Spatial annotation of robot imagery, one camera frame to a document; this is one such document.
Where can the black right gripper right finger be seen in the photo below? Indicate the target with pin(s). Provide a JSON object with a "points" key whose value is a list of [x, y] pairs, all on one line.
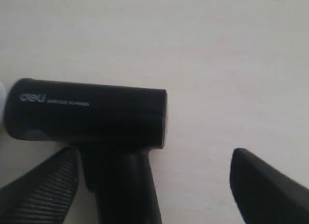
{"points": [[264, 195]]}

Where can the black handheld barcode scanner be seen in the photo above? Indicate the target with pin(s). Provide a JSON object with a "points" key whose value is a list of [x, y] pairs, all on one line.
{"points": [[113, 127]]}

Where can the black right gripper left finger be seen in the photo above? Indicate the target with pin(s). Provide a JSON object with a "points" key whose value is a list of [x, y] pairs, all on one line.
{"points": [[45, 194]]}

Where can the white plastic tray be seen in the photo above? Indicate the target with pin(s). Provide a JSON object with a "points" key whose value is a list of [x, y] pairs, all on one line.
{"points": [[2, 101]]}

